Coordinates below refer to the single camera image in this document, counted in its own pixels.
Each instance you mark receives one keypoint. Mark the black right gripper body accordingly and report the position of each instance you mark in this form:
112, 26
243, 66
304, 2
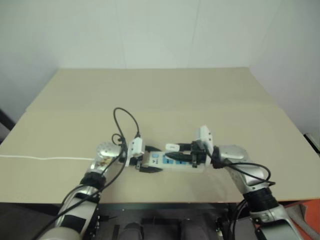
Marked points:
197, 153

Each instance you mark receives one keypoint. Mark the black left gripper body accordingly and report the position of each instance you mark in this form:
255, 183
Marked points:
142, 166

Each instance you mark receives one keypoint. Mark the white power strip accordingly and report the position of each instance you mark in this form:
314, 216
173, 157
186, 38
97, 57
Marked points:
175, 167

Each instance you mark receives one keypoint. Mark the white charger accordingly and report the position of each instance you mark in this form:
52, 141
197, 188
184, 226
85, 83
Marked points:
172, 147

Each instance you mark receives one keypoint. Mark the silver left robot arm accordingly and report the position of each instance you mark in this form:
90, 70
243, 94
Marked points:
106, 151

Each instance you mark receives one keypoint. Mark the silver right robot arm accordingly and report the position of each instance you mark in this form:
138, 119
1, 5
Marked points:
235, 151

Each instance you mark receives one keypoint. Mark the dark rounded shape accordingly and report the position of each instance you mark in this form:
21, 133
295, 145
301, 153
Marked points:
131, 231

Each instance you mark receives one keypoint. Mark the grey cloth piece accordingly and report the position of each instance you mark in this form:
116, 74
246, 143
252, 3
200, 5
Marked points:
297, 208

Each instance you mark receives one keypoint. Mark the white and black box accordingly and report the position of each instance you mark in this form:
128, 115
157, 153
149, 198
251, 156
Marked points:
313, 141

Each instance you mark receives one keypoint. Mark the orange fabric object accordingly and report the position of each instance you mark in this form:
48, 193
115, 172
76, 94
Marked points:
311, 220

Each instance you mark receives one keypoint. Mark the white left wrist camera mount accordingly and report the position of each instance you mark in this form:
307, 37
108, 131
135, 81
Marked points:
136, 147

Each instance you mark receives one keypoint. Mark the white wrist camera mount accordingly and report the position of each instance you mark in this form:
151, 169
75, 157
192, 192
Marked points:
136, 147
203, 136

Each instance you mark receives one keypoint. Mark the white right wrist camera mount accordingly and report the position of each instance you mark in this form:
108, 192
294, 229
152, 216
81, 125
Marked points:
203, 136

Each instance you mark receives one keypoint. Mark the black frame under table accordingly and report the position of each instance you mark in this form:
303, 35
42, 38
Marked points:
160, 212

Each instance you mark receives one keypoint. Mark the dark object at wall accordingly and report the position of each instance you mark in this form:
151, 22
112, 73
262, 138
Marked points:
5, 122

